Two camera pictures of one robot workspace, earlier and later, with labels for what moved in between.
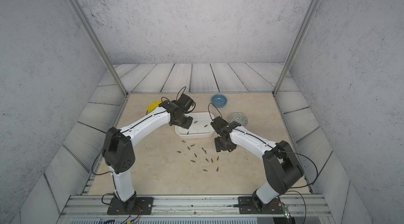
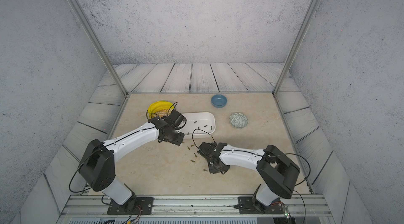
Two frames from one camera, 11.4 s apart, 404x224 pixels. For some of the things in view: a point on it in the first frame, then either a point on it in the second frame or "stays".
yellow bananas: (153, 105) stays
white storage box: (200, 127) stays
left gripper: (186, 126) to (180, 140)
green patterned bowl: (240, 118) stays
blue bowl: (219, 101) stays
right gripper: (218, 146) to (212, 171)
